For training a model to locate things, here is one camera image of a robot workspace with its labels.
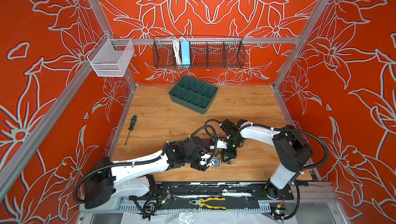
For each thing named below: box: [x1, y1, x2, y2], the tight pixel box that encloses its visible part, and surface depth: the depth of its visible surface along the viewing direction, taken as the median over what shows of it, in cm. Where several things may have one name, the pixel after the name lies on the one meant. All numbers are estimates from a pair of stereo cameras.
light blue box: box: [181, 40, 191, 66], surface depth 92 cm
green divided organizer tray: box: [169, 75, 219, 115], surface depth 112 cm
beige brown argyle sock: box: [214, 150, 236, 165], surface depth 81 cm
